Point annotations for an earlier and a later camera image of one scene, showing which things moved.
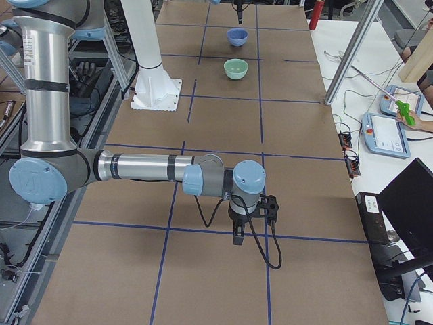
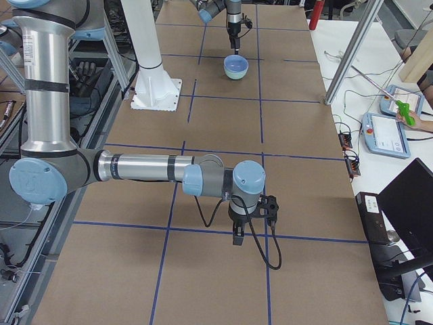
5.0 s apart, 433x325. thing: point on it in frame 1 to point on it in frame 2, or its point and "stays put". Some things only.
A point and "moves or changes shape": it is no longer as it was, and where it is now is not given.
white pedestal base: x=155 y=89 stays put
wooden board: x=419 y=61 stays put
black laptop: x=407 y=204 stays put
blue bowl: x=237 y=37 moves or changes shape
